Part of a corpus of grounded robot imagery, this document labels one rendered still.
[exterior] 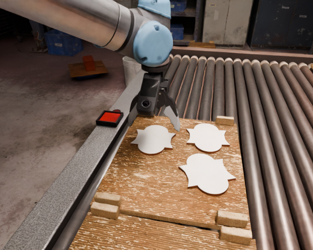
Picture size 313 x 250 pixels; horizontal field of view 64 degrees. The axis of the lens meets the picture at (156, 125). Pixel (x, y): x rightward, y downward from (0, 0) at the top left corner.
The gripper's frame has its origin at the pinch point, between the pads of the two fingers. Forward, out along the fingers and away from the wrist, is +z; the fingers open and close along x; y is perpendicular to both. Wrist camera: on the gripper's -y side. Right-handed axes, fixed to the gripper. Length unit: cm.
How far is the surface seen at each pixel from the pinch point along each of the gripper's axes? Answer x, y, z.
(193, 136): -11.9, 3.4, 2.7
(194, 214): -13.8, -24.5, 3.8
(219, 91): -20.7, 42.4, 4.8
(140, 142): 3.4, -2.9, 2.8
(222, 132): -20.6, 6.9, 2.6
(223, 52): -24, 91, 2
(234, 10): -58, 439, 27
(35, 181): 102, 56, 97
